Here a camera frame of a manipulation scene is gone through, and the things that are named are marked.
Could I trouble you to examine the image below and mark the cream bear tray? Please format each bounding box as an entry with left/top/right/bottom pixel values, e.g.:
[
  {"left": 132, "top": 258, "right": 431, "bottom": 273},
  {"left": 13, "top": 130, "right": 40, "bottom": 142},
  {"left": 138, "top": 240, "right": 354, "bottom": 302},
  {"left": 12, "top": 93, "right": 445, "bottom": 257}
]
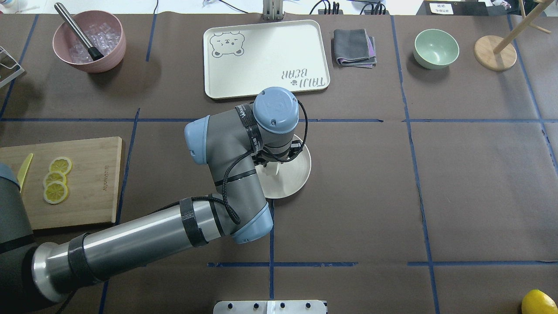
[{"left": 203, "top": 20, "right": 330, "bottom": 99}]

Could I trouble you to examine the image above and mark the black box with label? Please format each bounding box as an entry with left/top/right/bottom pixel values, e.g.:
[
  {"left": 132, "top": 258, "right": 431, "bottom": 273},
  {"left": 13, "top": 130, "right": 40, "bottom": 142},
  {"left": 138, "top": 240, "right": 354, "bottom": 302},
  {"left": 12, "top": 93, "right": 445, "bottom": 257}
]
[{"left": 416, "top": 0, "right": 508, "bottom": 16}]

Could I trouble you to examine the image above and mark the lemon slice middle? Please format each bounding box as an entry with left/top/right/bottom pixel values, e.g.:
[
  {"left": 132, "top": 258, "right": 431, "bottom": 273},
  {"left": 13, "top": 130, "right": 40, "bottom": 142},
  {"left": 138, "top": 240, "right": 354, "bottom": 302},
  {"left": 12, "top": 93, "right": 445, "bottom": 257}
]
[{"left": 43, "top": 171, "right": 67, "bottom": 188}]

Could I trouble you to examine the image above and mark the yellow plastic knife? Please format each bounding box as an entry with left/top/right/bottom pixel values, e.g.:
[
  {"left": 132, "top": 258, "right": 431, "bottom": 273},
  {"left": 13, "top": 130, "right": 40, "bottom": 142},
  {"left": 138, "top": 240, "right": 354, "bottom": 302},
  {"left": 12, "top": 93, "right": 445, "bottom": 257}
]
[{"left": 16, "top": 153, "right": 34, "bottom": 192}]

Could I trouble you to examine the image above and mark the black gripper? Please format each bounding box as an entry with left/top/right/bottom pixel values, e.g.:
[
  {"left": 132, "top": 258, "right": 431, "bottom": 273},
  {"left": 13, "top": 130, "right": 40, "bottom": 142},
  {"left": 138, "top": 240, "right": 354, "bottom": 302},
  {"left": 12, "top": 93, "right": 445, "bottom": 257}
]
[{"left": 254, "top": 148, "right": 301, "bottom": 167}]

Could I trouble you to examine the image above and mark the lemon slice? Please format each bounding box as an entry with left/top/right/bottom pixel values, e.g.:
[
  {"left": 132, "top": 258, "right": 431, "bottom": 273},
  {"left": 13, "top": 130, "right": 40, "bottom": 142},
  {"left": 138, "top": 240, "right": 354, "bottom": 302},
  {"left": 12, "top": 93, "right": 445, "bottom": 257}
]
[
  {"left": 48, "top": 157, "right": 72, "bottom": 175},
  {"left": 43, "top": 181, "right": 68, "bottom": 205},
  {"left": 43, "top": 171, "right": 67, "bottom": 188}
]

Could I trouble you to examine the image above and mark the cup drying rack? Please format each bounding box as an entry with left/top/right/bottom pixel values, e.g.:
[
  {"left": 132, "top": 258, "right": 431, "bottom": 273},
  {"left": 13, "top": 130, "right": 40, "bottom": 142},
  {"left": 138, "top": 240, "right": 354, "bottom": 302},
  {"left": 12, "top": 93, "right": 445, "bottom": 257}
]
[{"left": 0, "top": 46, "right": 25, "bottom": 88}]

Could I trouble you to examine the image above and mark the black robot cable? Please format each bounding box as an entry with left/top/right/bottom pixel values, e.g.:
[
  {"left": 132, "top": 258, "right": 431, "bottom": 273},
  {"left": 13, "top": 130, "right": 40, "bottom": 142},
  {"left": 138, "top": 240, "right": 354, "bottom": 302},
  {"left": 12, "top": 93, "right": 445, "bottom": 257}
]
[{"left": 148, "top": 99, "right": 308, "bottom": 225}]

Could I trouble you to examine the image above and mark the orange black power strip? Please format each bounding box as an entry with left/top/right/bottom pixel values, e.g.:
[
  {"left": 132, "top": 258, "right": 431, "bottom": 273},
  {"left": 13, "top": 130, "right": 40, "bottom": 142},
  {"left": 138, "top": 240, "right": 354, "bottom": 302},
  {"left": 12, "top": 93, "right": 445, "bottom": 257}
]
[{"left": 309, "top": 0, "right": 389, "bottom": 15}]

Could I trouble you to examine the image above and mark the folded grey cloth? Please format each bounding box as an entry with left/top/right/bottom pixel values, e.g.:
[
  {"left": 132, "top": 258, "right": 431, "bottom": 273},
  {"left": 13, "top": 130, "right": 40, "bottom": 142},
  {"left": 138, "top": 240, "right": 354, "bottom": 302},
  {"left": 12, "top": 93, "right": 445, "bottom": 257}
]
[{"left": 333, "top": 29, "right": 377, "bottom": 68}]

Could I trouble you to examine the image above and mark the lemon slice bottom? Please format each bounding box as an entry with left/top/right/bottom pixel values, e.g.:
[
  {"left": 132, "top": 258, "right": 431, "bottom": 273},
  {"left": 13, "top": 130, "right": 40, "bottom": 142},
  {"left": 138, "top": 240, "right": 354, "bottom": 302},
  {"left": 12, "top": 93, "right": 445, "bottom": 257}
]
[{"left": 43, "top": 181, "right": 68, "bottom": 205}]

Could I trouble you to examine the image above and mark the wooden mug stand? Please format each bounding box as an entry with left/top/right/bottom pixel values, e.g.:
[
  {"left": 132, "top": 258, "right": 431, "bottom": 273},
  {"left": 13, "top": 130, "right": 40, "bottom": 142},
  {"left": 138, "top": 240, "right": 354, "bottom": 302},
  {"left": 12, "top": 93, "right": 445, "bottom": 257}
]
[{"left": 474, "top": 0, "right": 557, "bottom": 72}]

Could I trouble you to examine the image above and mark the aluminium frame post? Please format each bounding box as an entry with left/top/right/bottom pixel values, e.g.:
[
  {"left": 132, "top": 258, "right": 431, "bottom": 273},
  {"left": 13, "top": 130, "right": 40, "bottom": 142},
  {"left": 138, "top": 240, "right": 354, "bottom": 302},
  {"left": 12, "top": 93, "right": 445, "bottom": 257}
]
[{"left": 262, "top": 0, "right": 284, "bottom": 20}]

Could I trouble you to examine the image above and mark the beige round plate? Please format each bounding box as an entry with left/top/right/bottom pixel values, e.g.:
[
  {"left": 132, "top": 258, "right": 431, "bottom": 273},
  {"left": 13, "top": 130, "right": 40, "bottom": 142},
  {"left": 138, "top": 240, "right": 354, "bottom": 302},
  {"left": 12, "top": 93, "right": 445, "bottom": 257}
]
[{"left": 255, "top": 145, "right": 312, "bottom": 199}]

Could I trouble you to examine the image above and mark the wooden cutting board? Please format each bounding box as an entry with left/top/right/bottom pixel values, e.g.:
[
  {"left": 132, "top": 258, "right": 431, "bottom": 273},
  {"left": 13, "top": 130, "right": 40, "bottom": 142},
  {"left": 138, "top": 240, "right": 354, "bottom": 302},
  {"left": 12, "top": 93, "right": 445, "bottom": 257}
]
[{"left": 0, "top": 137, "right": 123, "bottom": 230}]

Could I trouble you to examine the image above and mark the yellow lemon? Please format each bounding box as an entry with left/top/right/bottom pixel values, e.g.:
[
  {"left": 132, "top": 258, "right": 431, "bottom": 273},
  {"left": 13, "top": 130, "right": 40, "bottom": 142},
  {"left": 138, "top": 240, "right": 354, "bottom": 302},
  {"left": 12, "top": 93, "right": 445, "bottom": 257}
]
[{"left": 521, "top": 290, "right": 558, "bottom": 314}]

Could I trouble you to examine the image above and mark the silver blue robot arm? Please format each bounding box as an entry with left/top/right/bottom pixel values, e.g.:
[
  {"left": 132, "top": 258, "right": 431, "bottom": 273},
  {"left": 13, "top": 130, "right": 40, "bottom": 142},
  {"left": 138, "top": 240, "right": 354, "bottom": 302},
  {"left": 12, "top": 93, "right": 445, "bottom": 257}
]
[{"left": 1, "top": 87, "right": 305, "bottom": 314}]

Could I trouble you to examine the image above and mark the pink bowl with ice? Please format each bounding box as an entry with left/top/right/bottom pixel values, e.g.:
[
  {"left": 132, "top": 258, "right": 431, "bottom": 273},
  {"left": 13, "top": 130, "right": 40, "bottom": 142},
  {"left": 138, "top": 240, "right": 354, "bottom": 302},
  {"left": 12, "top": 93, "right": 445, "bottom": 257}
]
[{"left": 52, "top": 10, "right": 127, "bottom": 73}]

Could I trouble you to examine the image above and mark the lemon slice top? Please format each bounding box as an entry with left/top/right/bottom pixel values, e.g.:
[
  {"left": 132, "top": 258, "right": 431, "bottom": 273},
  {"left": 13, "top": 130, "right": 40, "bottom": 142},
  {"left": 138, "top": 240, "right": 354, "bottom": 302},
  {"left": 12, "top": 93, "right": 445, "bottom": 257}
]
[{"left": 48, "top": 157, "right": 72, "bottom": 175}]

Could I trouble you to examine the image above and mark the green bowl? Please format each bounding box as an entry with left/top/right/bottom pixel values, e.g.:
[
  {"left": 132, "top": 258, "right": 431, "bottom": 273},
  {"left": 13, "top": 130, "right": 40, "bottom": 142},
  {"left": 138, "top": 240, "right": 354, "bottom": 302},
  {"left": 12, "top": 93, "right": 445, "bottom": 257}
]
[{"left": 413, "top": 29, "right": 460, "bottom": 70}]

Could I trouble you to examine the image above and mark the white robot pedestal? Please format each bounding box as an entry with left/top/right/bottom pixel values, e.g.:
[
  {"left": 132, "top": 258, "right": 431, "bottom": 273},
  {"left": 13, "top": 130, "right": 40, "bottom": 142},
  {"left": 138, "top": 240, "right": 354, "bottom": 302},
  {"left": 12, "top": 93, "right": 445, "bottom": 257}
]
[{"left": 213, "top": 300, "right": 328, "bottom": 314}]

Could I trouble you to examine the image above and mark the metal black-tipped muddler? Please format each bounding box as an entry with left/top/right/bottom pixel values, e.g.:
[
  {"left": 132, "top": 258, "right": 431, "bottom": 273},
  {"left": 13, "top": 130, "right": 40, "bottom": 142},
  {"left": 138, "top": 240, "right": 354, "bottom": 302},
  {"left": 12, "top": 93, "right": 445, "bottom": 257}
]
[{"left": 54, "top": 2, "right": 104, "bottom": 61}]

